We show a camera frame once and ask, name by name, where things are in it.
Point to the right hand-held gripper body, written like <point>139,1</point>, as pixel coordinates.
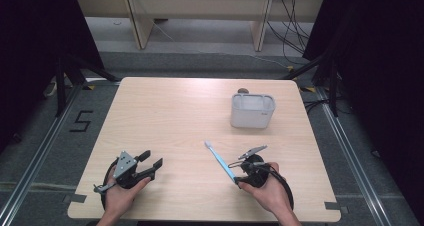
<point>256,172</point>

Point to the black metal stand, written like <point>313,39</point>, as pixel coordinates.
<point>61,86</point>
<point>331,82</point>

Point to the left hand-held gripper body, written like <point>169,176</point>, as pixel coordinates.
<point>125,167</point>

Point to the blue toothbrush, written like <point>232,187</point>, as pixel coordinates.
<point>220,161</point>

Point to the person's right hand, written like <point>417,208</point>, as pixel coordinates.
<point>268,196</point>

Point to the black curtain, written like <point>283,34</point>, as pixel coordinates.
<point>380,69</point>
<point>36,52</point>

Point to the white plastic container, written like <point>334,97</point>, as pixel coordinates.
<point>252,112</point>

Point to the person's left hand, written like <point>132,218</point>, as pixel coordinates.
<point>122,194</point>

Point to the metal floor rail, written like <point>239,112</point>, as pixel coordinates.
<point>36,159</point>
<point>353,159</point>

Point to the grey tape strip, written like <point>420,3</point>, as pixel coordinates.
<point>75,198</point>
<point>335,206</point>

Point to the yellow black floor tape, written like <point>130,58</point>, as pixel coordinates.
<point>308,89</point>
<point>89,86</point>

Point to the white object on floor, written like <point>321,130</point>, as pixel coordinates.
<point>51,89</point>

